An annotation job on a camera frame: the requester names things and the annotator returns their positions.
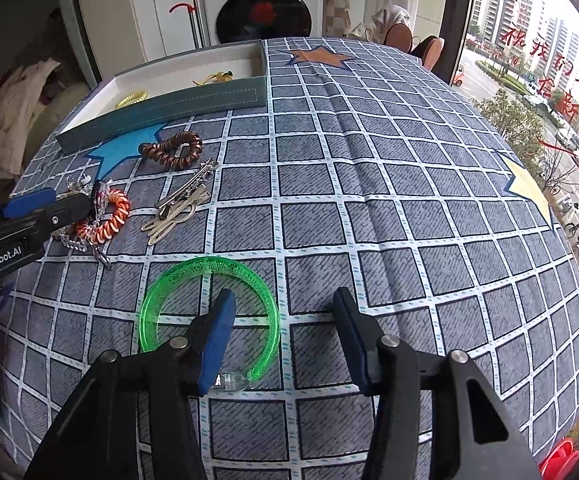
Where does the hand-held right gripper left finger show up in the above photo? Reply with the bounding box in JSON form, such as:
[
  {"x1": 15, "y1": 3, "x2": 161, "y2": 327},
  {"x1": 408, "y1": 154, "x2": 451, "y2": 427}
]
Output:
[{"x1": 24, "y1": 289, "x2": 236, "y2": 480}]

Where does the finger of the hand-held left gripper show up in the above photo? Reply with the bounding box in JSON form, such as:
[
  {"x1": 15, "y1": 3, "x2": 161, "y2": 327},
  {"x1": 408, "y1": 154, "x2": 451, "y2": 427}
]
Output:
[
  {"x1": 2, "y1": 187, "x2": 57, "y2": 219},
  {"x1": 0, "y1": 194, "x2": 96, "y2": 242}
]

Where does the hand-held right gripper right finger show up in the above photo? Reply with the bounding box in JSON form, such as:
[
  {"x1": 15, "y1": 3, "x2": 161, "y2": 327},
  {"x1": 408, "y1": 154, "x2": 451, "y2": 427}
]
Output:
[{"x1": 333, "y1": 287, "x2": 540, "y2": 480}]

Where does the clear chain bracelet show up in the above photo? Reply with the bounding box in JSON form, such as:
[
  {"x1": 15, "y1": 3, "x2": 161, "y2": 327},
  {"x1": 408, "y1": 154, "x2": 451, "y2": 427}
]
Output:
[{"x1": 52, "y1": 225, "x2": 112, "y2": 268}]

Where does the orange spiral hair tie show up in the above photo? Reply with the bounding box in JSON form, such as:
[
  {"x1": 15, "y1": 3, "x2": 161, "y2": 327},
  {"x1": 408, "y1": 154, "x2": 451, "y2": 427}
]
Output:
[{"x1": 74, "y1": 189, "x2": 131, "y2": 246}]

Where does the green translucent bangle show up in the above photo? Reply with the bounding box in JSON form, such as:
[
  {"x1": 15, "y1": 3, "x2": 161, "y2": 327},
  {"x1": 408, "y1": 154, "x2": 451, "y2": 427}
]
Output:
[{"x1": 138, "y1": 256, "x2": 281, "y2": 393}]

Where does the gold bobby pin bunch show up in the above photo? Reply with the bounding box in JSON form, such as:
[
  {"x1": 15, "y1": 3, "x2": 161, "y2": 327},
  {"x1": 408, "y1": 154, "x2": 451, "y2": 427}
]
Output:
[{"x1": 142, "y1": 200, "x2": 201, "y2": 247}]

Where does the brown spiral hair tie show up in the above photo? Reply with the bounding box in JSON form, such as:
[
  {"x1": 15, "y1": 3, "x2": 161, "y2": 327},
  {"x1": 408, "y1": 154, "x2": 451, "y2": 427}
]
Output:
[{"x1": 138, "y1": 131, "x2": 204, "y2": 167}]

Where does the silver alligator hair clip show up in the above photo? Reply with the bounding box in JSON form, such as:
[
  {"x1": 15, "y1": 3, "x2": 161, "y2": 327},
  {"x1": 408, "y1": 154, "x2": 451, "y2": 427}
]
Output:
[{"x1": 155, "y1": 184, "x2": 211, "y2": 216}]

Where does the silver rhinestone hair clip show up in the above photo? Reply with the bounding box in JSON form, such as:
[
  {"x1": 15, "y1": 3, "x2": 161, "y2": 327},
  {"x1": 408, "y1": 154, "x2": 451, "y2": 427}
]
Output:
[{"x1": 154, "y1": 158, "x2": 220, "y2": 209}]

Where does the teal jewelry tray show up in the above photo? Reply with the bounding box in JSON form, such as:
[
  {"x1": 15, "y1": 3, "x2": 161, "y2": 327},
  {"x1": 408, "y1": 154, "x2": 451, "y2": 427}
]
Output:
[{"x1": 55, "y1": 40, "x2": 269, "y2": 155}]

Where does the pile of clothes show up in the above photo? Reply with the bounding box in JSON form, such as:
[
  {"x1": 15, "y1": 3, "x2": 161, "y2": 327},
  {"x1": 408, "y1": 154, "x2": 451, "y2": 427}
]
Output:
[{"x1": 0, "y1": 58, "x2": 62, "y2": 176}]

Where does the grey plaid star blanket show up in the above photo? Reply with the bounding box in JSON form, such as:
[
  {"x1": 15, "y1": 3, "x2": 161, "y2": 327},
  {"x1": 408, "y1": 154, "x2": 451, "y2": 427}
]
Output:
[{"x1": 0, "y1": 37, "x2": 579, "y2": 480}]

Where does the white cabinet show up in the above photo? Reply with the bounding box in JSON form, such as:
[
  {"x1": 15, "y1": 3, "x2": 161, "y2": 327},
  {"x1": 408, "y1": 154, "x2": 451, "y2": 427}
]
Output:
[{"x1": 72, "y1": 0, "x2": 210, "y2": 83}]

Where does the red plastic stool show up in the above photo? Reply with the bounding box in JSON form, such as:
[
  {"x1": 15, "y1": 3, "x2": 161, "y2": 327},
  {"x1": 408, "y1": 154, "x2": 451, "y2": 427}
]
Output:
[{"x1": 539, "y1": 437, "x2": 579, "y2": 480}]

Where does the brown round chair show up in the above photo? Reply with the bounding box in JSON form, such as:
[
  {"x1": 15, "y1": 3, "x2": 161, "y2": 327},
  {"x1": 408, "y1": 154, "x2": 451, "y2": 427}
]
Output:
[
  {"x1": 387, "y1": 24, "x2": 413, "y2": 53},
  {"x1": 412, "y1": 36, "x2": 445, "y2": 71}
]

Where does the beige cloth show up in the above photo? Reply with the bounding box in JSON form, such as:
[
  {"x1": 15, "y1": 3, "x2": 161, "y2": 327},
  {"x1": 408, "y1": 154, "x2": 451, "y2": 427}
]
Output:
[{"x1": 349, "y1": 5, "x2": 410, "y2": 43}]

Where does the yellow spiral hair tie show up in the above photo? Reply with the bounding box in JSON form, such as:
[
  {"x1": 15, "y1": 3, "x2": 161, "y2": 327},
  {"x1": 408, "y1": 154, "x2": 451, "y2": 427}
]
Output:
[{"x1": 115, "y1": 91, "x2": 148, "y2": 109}]

